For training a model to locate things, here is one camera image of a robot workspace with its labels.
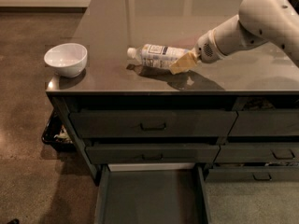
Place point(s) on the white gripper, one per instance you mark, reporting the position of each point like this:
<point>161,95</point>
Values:
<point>206,49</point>

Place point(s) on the clear plastic water bottle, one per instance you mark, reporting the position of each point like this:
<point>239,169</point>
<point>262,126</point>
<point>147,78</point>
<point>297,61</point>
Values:
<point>155,55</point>

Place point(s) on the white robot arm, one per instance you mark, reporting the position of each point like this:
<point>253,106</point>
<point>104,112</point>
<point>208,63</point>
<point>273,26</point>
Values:
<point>257,22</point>

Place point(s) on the dark grey drawer cabinet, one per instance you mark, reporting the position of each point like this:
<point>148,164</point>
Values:
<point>257,79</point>

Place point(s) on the top left drawer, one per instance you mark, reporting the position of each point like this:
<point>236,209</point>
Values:
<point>152,123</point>

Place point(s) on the top right drawer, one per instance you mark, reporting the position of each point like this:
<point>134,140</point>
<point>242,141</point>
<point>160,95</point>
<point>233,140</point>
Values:
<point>266,123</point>

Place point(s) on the middle left drawer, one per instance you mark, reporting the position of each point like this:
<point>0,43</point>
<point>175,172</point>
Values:
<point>151,153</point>

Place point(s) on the bottom right drawer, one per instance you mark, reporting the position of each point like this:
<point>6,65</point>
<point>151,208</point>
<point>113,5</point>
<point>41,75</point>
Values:
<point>253,174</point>

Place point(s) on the middle right drawer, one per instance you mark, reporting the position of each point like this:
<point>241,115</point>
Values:
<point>258,152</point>

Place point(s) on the open bottom left drawer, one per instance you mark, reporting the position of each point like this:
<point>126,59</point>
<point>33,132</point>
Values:
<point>152,197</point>

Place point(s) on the white ceramic bowl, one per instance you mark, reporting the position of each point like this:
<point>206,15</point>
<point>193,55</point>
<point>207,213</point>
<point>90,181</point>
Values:
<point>67,60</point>

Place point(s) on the black bin beside cabinet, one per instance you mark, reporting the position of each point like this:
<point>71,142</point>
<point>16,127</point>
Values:
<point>55,135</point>

